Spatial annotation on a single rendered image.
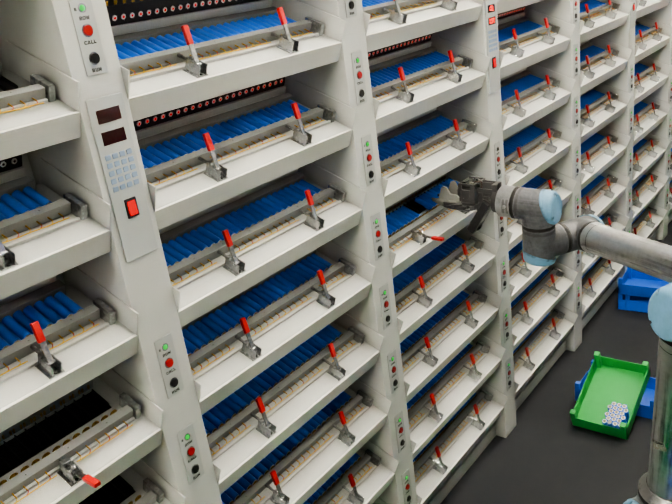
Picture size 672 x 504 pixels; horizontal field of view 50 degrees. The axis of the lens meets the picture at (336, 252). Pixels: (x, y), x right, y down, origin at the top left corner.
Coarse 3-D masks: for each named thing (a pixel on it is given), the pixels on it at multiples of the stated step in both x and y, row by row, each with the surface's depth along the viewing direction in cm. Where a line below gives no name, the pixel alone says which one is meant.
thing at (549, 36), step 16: (512, 16) 268; (528, 16) 279; (544, 16) 275; (512, 32) 240; (528, 32) 260; (544, 32) 268; (560, 32) 273; (512, 48) 242; (528, 48) 252; (544, 48) 255; (560, 48) 268; (512, 64) 237; (528, 64) 249
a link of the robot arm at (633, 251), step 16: (560, 224) 205; (576, 224) 205; (592, 224) 201; (576, 240) 204; (592, 240) 197; (608, 240) 191; (624, 240) 187; (640, 240) 183; (608, 256) 192; (624, 256) 185; (640, 256) 180; (656, 256) 175; (656, 272) 175
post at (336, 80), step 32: (320, 0) 165; (352, 32) 168; (352, 96) 171; (320, 160) 182; (352, 160) 176; (384, 224) 188; (384, 256) 190; (384, 352) 196; (384, 384) 198; (384, 448) 208
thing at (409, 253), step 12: (456, 168) 241; (444, 180) 241; (456, 180) 243; (456, 216) 223; (468, 216) 225; (432, 228) 214; (444, 228) 216; (456, 228) 222; (432, 240) 209; (444, 240) 218; (396, 252) 201; (408, 252) 202; (420, 252) 206; (396, 264) 196; (408, 264) 203
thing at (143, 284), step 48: (0, 0) 118; (48, 0) 110; (96, 0) 115; (0, 48) 123; (48, 48) 114; (96, 96) 117; (96, 192) 121; (144, 288) 130; (144, 336) 131; (144, 384) 135; (192, 384) 142
